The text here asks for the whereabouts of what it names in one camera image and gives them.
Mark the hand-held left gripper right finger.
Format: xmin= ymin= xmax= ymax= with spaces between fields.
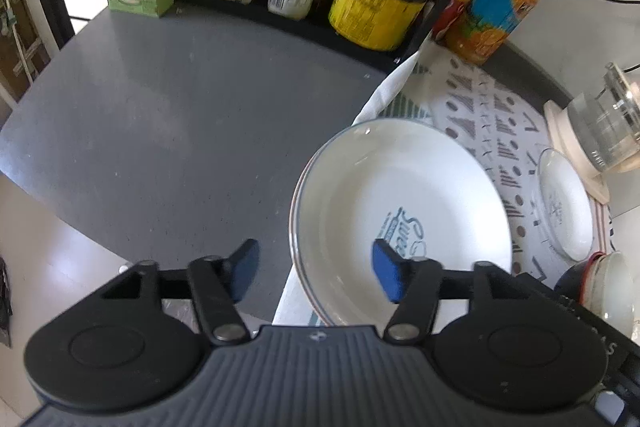
xmin=370 ymin=238 xmax=552 ymax=348

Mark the patterned fringed table cloth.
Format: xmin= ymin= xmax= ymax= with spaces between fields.
xmin=272 ymin=46 xmax=614 ymax=329

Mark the red and black bowl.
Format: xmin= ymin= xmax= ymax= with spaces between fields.
xmin=554 ymin=251 xmax=616 ymax=323

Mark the small white plate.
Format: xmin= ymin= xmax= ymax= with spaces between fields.
xmin=537 ymin=148 xmax=596 ymax=262

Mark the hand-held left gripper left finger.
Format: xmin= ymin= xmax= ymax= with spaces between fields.
xmin=75 ymin=238 xmax=262 ymax=348

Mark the large white flower plate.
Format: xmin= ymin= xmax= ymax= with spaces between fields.
xmin=289 ymin=127 xmax=341 ymax=328

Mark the deep white plate blue print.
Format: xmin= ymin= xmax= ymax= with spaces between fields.
xmin=295 ymin=118 xmax=514 ymax=328

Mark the white ceramic bowl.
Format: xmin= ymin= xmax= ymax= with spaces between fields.
xmin=582 ymin=252 xmax=637 ymax=342

